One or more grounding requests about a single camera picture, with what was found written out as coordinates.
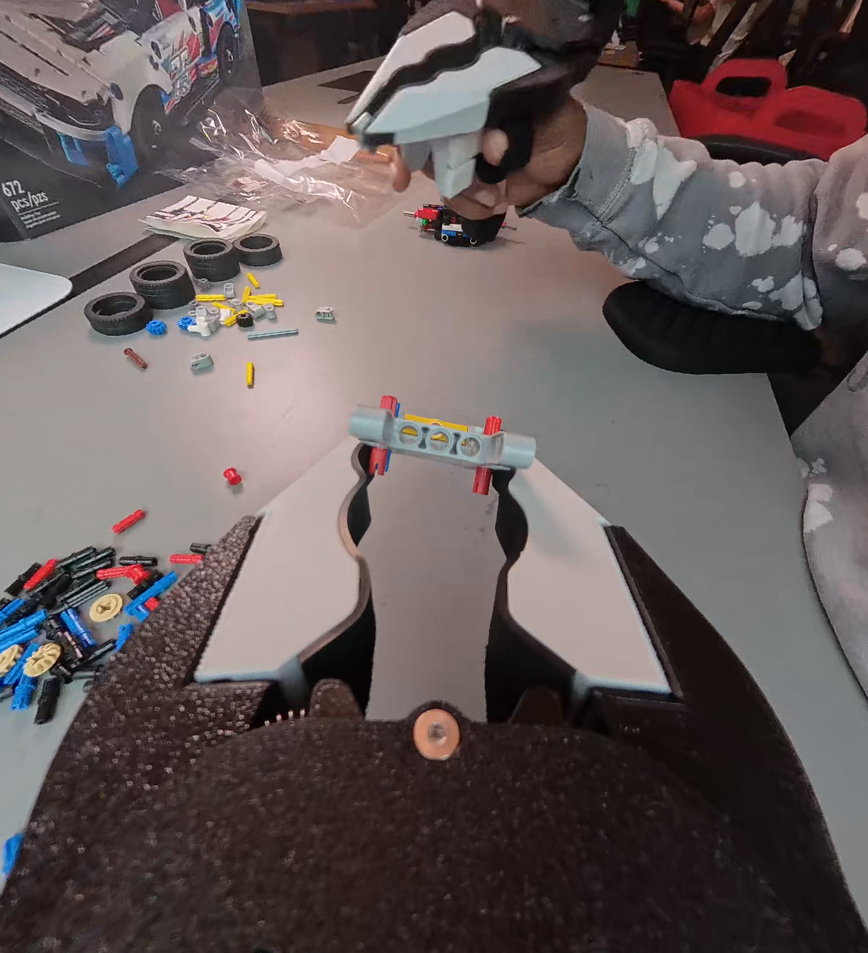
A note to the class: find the grey desk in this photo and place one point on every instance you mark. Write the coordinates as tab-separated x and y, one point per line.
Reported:
479	335

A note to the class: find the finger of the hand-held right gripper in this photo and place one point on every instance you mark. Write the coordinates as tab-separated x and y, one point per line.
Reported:
419	52
464	104

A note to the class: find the black chair armrest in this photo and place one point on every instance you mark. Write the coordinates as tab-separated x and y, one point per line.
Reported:
702	342

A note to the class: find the clear plastic bag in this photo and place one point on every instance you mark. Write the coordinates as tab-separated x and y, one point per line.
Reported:
218	149

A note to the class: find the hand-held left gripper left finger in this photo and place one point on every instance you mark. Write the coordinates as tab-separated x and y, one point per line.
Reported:
277	595

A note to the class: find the white book stand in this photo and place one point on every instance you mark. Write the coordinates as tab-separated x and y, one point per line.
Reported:
2	298

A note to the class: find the grey toy brick frame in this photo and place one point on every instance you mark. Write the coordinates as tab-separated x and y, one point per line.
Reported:
441	441

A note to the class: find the person's grey patterned hoodie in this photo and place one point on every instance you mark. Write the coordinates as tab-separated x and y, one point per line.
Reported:
866	521

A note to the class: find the small red bush brick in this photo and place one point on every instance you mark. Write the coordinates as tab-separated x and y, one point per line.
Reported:
233	476

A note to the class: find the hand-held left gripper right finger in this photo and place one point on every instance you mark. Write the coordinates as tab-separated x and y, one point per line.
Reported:
575	595

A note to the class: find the pile of blue black red pins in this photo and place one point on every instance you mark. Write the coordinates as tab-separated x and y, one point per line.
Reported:
69	629

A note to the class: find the small toy brick chassis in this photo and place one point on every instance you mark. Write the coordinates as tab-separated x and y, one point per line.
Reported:
449	227

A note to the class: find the light grey axle rod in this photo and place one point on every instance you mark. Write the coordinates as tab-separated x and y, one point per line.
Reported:
271	333

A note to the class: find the toy car set box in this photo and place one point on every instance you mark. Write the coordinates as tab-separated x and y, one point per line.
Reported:
69	74

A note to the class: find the person's right forearm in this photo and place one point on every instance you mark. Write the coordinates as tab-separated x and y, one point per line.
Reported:
702	208

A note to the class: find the person's right hand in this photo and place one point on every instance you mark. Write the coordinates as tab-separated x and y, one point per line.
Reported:
546	164

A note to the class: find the dark red toy axle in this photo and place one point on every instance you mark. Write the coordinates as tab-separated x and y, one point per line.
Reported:
135	359

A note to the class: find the black toy tire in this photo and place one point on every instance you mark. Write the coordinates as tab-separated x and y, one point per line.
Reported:
195	260
99	316
143	287
244	253

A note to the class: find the pile of yellow grey bricks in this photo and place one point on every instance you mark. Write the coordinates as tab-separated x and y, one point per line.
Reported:
209	319

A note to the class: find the wood-edged grey table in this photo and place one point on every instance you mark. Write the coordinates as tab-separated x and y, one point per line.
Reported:
292	97

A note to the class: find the sticker sheet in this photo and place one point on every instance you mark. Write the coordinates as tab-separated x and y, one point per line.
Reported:
203	216

